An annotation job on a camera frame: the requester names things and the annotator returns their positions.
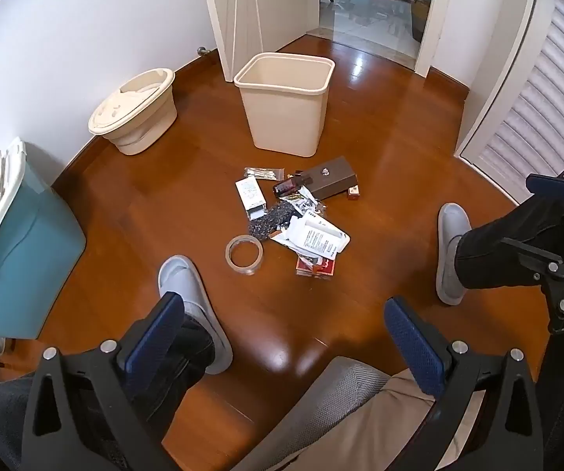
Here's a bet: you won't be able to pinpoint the beige plastic waste bin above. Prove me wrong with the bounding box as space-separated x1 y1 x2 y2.
233 52 336 158

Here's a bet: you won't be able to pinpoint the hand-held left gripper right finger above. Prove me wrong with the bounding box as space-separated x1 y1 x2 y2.
384 297 544 471

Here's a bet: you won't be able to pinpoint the person's grey slipper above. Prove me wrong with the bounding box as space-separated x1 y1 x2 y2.
435 203 474 305
158 255 234 375

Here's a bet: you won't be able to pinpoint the person's leg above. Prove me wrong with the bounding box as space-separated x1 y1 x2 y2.
455 191 564 291
125 314 217 435

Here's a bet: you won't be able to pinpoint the teal storage box white lid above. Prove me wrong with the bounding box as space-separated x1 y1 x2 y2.
0 137 87 341

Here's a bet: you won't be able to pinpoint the white louvered closet door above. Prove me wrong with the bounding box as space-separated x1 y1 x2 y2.
455 0 564 203

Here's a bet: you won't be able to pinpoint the person's left leg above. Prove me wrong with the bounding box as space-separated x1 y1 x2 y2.
125 314 217 435

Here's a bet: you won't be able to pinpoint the white printed envelope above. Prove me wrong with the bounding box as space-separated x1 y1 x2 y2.
269 211 351 259

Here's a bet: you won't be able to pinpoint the beige tub with lid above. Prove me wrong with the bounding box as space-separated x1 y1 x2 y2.
88 69 176 156

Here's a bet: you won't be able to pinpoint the red flat boxes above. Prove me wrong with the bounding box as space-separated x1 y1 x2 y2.
296 256 336 278

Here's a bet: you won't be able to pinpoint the person's left grey slipper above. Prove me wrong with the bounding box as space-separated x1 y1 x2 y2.
158 255 234 375

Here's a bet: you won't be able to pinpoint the clear tape roll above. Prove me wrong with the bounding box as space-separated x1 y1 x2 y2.
226 235 264 276

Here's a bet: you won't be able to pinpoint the dark patterned bag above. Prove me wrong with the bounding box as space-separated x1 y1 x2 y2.
247 201 297 241

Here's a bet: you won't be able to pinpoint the brown cardboard box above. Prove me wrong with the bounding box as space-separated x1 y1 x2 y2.
294 156 360 202

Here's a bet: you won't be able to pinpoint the person's right leg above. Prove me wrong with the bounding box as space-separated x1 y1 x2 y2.
455 191 564 291

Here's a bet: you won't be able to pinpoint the brown glass bottle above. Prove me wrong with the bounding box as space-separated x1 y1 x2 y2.
273 177 313 197

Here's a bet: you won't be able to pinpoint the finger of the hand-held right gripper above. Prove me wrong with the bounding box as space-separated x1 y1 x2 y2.
526 168 564 229
500 237 564 280

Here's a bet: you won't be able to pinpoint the white packet box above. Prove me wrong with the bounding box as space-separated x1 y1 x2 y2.
235 179 267 221

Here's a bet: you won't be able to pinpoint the dark blue printed packet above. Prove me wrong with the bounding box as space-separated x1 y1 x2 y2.
282 191 330 219

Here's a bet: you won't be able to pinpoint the person's right grey slipper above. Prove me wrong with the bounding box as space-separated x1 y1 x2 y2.
435 203 474 305

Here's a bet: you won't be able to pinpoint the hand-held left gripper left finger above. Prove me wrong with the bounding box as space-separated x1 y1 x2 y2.
20 294 187 471

